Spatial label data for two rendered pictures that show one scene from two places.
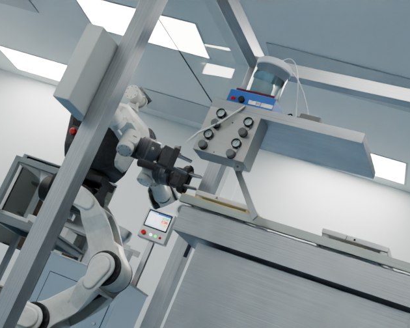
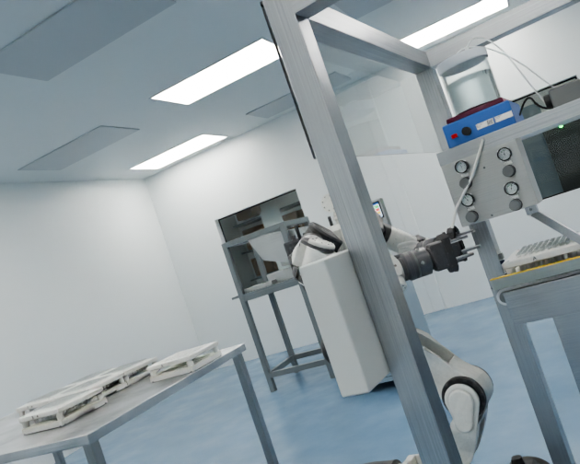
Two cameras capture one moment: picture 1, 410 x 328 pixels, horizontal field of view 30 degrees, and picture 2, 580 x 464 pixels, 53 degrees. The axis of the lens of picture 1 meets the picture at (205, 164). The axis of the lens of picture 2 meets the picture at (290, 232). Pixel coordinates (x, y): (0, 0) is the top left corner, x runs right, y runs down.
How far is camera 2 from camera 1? 1.45 m
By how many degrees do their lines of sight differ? 14
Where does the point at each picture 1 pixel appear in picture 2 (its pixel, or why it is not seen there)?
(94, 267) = (457, 408)
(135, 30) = (353, 214)
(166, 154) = (439, 254)
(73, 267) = not seen: hidden behind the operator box
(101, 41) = (336, 278)
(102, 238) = (434, 368)
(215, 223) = (562, 289)
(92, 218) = not seen: hidden behind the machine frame
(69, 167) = (433, 452)
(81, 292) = (464, 437)
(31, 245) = not seen: outside the picture
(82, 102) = (378, 365)
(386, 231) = (521, 53)
